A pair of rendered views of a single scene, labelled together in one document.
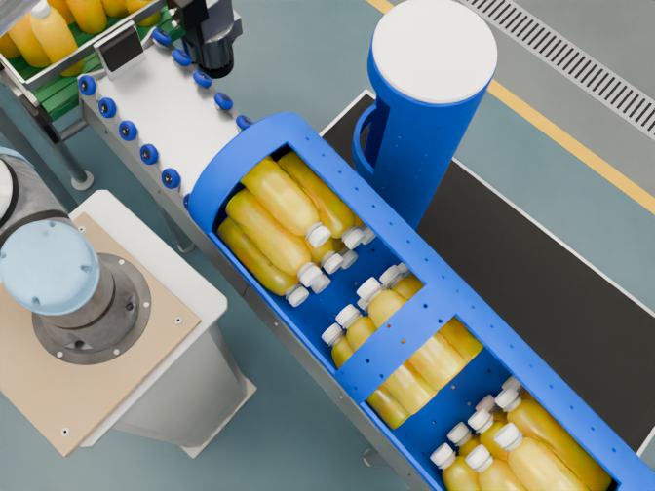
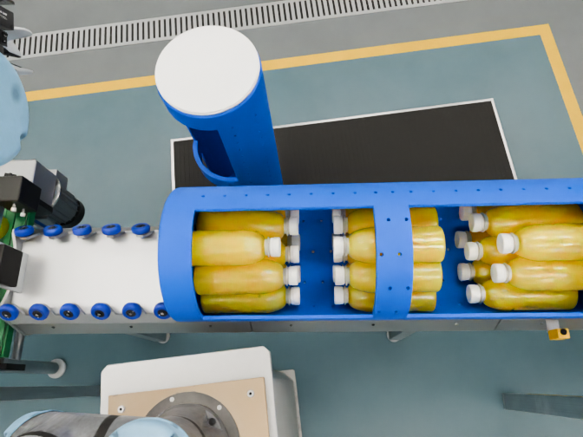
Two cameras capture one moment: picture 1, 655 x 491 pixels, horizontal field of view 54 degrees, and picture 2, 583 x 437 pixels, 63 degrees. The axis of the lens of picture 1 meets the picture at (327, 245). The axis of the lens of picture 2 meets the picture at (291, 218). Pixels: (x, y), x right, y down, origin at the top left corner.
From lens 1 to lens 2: 0.23 m
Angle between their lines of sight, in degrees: 10
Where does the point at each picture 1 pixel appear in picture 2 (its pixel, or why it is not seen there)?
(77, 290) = not seen: outside the picture
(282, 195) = (226, 246)
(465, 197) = (291, 143)
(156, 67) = (42, 253)
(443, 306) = (397, 208)
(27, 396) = not seen: outside the picture
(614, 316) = (431, 126)
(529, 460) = (535, 243)
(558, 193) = (332, 92)
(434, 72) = (222, 82)
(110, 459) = not seen: outside the picture
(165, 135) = (96, 289)
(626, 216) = (378, 69)
